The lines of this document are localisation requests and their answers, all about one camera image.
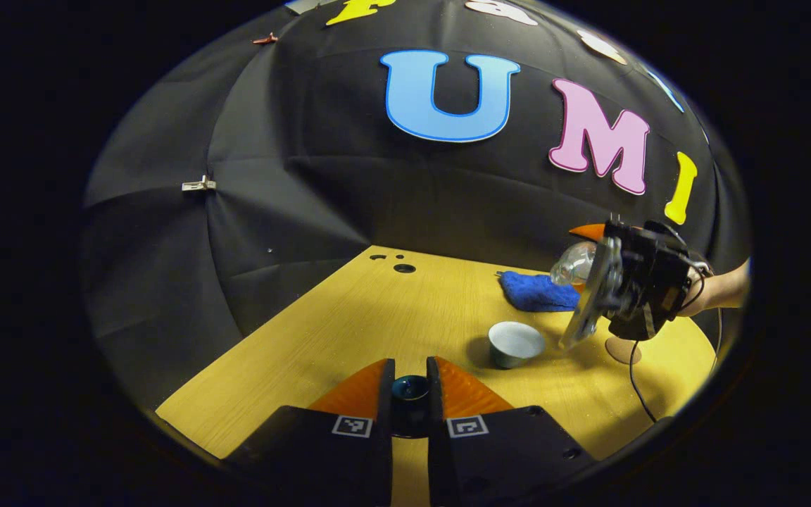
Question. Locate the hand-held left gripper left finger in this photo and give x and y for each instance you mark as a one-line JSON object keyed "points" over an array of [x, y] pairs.
{"points": [[386, 422]]}

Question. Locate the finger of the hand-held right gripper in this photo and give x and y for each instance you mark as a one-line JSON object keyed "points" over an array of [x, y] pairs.
{"points": [[588, 231], [588, 313]]}

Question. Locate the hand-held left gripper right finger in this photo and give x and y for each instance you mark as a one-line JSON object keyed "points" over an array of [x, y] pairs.
{"points": [[435, 422]]}

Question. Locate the clear plastic water bottle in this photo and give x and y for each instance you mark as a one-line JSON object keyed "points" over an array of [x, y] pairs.
{"points": [[574, 264]]}

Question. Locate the dark blue teacup lid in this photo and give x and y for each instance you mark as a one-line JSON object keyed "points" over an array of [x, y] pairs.
{"points": [[410, 391]]}

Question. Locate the round brown coaster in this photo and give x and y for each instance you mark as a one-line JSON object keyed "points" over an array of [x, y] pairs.
{"points": [[624, 354]]}

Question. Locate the white teacup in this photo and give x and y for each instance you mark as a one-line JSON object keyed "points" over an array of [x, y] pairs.
{"points": [[514, 341]]}

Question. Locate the blue towel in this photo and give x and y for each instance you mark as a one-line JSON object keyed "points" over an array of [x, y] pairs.
{"points": [[536, 292]]}

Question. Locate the black backdrop cloth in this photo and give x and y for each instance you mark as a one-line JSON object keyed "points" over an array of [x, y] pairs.
{"points": [[307, 176]]}

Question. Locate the silver clip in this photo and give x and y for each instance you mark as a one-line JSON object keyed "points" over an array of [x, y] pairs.
{"points": [[198, 184]]}

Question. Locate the red clip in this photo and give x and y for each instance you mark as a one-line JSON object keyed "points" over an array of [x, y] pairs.
{"points": [[265, 39]]}

